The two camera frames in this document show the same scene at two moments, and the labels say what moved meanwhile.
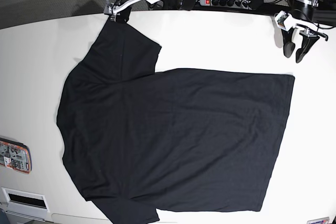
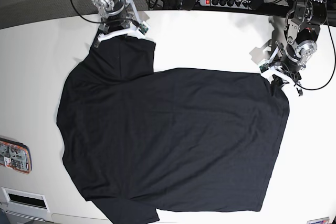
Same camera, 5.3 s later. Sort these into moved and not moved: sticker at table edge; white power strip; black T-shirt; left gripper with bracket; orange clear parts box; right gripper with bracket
Moved: right gripper with bracket; left gripper with bracket
Not moved: orange clear parts box; sticker at table edge; white power strip; black T-shirt
